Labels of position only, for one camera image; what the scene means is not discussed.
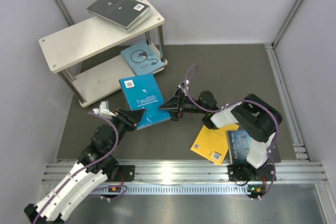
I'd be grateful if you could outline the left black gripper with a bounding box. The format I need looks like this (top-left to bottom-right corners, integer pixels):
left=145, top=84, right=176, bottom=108
left=108, top=108, right=145, bottom=152

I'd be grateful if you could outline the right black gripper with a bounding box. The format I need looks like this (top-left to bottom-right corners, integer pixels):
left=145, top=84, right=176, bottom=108
left=160, top=89, right=208, bottom=121

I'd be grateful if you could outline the blue paperback book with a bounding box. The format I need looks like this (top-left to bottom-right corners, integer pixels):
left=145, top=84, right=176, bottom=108
left=119, top=73, right=171, bottom=130

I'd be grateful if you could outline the light blue cat book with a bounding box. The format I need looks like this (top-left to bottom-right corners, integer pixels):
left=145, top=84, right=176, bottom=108
left=121, top=41, right=164, bottom=76

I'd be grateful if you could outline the black shiny book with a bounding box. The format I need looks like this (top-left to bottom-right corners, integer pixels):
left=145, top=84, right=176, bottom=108
left=87, top=0, right=152, bottom=31

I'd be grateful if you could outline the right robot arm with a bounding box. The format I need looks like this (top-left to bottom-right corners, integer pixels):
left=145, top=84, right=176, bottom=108
left=159, top=88, right=283, bottom=180

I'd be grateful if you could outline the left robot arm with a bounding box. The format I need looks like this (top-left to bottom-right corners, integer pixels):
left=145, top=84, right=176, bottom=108
left=24, top=109, right=146, bottom=223

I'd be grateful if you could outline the yellow book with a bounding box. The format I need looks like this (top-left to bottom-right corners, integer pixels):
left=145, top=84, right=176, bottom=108
left=191, top=124, right=239, bottom=165

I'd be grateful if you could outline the dark blue castle book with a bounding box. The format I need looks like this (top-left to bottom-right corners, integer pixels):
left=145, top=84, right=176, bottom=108
left=227, top=130, right=251, bottom=164

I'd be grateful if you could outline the white two-tier shelf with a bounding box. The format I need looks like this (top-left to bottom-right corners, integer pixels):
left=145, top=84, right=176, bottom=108
left=39, top=7, right=167, bottom=108

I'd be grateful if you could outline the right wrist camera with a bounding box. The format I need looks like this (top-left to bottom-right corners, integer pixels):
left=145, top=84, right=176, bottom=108
left=177, top=79, right=189, bottom=96

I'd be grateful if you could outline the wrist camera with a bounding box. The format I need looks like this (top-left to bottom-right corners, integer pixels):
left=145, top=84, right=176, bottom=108
left=92, top=101, right=113, bottom=120
left=177, top=79, right=189, bottom=96

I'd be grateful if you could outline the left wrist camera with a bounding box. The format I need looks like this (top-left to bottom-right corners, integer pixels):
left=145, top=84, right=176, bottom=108
left=92, top=101, right=113, bottom=120

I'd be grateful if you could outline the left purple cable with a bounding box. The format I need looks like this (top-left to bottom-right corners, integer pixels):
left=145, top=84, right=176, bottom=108
left=33, top=110, right=128, bottom=224

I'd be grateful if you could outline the purple cable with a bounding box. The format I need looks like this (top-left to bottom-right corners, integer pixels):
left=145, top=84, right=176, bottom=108
left=183, top=63, right=279, bottom=201
left=33, top=110, right=128, bottom=224

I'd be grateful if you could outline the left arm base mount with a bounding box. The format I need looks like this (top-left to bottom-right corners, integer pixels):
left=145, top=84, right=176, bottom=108
left=109, top=165, right=135, bottom=183

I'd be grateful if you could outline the slotted cable duct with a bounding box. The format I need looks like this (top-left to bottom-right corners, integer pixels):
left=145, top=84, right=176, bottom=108
left=90, top=184, right=251, bottom=195

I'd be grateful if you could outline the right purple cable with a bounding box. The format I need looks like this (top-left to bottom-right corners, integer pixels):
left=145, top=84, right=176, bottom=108
left=183, top=63, right=279, bottom=201

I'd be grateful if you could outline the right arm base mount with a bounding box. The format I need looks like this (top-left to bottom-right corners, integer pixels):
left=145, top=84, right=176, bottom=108
left=227, top=161, right=276, bottom=183

